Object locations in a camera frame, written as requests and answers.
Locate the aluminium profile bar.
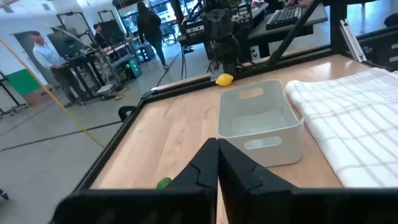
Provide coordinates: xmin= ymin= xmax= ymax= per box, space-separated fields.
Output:
xmin=339 ymin=19 xmax=368 ymax=63

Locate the computer tower with green lights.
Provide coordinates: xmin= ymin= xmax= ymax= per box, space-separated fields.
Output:
xmin=124 ymin=57 xmax=143 ymax=80

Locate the black loop handle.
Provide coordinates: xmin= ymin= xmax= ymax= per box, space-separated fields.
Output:
xmin=118 ymin=105 xmax=137 ymax=123

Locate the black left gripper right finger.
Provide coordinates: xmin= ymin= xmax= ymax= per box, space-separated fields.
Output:
xmin=217 ymin=138 xmax=398 ymax=224

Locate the black drawer cabinet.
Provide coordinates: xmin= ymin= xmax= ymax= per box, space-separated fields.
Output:
xmin=357 ymin=27 xmax=398 ymax=72

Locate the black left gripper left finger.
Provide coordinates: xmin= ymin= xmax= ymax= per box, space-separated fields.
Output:
xmin=49 ymin=138 xmax=219 ymax=224

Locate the brown cardboard box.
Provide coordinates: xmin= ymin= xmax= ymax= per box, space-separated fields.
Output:
xmin=23 ymin=90 xmax=47 ymax=106

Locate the white checked cloth towel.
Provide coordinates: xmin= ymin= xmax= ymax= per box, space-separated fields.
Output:
xmin=285 ymin=67 xmax=398 ymax=189

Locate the yellow hanging cable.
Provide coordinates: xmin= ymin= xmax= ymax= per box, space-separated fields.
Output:
xmin=0 ymin=37 xmax=106 ymax=149

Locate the green vegetable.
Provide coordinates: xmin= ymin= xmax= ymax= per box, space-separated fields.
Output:
xmin=155 ymin=177 xmax=172 ymax=190

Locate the person's hand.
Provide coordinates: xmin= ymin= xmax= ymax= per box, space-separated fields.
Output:
xmin=285 ymin=0 xmax=313 ymax=7

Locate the green board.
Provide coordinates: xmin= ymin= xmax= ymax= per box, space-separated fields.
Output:
xmin=6 ymin=68 xmax=41 ymax=96

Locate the grey desk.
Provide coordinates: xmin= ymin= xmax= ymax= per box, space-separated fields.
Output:
xmin=247 ymin=2 xmax=329 ymax=41

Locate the black standing desk workstation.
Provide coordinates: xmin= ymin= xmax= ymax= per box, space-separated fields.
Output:
xmin=46 ymin=27 xmax=119 ymax=102

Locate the person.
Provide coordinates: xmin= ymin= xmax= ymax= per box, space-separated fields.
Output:
xmin=136 ymin=1 xmax=170 ymax=70
xmin=92 ymin=24 xmax=108 ymax=47
xmin=29 ymin=30 xmax=91 ymax=108

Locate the white plastic bin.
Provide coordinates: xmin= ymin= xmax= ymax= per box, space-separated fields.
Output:
xmin=216 ymin=79 xmax=305 ymax=168

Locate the black keyboard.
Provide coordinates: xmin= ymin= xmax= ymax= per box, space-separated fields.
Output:
xmin=266 ymin=4 xmax=302 ymax=31

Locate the yellow lemon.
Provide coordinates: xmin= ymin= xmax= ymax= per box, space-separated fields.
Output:
xmin=215 ymin=73 xmax=234 ymax=87

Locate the black table frame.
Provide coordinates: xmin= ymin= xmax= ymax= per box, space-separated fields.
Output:
xmin=73 ymin=0 xmax=398 ymax=191

